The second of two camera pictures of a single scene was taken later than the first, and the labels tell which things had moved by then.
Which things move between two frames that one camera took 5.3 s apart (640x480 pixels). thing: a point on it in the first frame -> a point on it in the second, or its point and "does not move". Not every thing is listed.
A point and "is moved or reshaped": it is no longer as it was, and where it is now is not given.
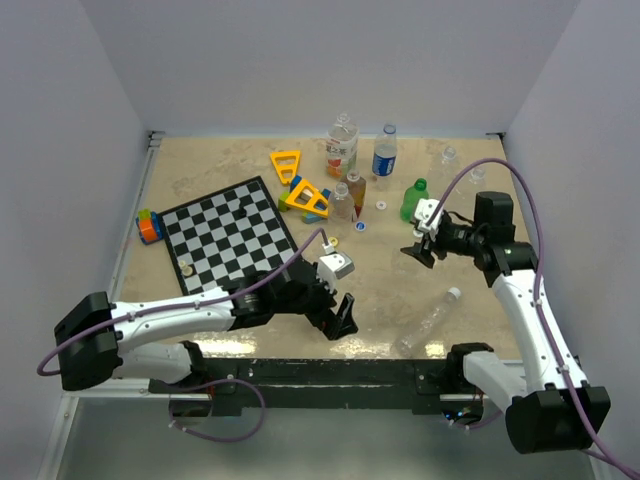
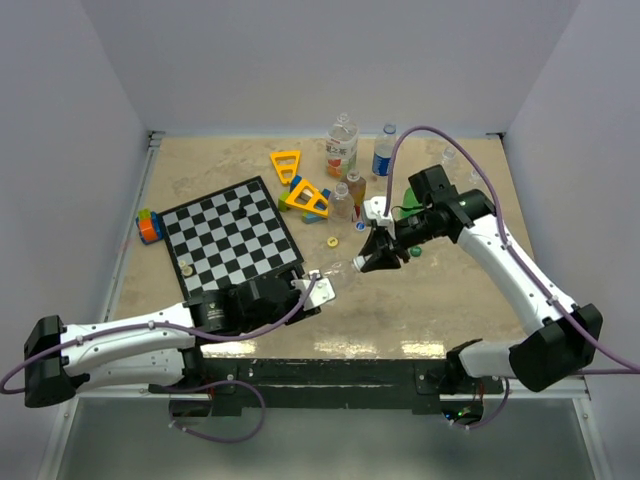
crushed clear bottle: x=408 y=343 is moved or reshaped
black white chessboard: x=234 y=231 does not move
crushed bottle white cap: x=456 y=291 -> x=359 y=262
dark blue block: x=296 y=181 does not move
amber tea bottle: x=357 y=187 does not move
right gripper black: x=426 y=256 -> x=378 y=241
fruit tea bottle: x=342 y=147 does not move
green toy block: x=283 y=195 does not move
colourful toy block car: x=149 y=226 does not move
